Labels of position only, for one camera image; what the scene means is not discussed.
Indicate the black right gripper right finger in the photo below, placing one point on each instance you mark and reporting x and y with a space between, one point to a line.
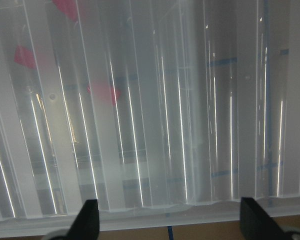
255 223

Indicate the red block under lid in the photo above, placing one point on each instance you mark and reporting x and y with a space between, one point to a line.
105 92
25 57
68 7

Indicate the clear plastic box lid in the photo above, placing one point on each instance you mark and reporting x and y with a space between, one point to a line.
209 112

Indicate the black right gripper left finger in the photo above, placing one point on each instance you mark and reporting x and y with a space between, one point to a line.
86 225

